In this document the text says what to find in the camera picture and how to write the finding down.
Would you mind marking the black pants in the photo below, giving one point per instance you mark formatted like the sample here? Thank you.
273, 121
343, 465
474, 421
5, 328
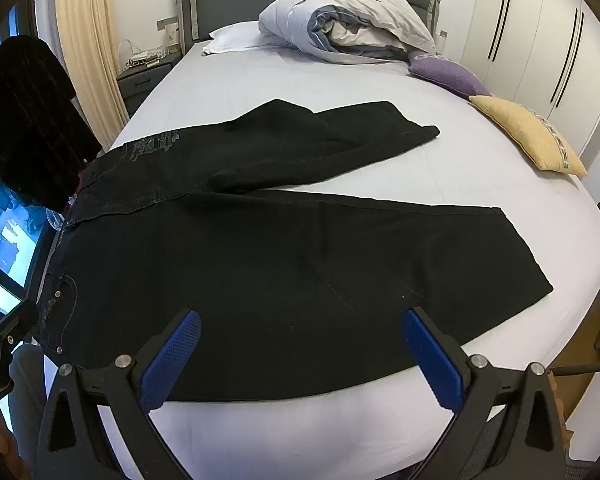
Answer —
280, 260

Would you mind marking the rolled white duvet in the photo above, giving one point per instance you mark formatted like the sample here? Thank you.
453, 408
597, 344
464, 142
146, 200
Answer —
350, 15

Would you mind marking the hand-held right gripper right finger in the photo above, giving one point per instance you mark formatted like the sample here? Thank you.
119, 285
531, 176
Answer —
432, 360

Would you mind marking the small white model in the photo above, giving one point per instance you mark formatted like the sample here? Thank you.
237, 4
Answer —
142, 58

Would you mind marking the white wardrobe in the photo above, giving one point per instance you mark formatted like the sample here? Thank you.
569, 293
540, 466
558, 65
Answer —
530, 25

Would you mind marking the yellow cushion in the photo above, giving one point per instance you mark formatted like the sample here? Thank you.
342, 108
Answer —
525, 130

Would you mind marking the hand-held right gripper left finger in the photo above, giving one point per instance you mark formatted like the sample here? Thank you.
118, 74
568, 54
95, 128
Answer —
172, 355

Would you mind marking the black fleece garment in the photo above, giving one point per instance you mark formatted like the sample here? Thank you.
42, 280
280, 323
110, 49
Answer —
30, 120

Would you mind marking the bed with grey headboard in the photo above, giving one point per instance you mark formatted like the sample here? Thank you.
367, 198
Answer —
380, 175

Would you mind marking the grey nightstand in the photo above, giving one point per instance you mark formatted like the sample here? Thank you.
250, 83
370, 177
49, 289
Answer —
140, 82

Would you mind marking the cream curtain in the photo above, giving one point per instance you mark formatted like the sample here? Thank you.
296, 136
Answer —
85, 35

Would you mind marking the purple cushion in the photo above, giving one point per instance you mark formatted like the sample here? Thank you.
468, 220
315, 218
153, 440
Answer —
450, 77

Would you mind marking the white pillow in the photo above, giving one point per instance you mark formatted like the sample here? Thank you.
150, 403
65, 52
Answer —
235, 37

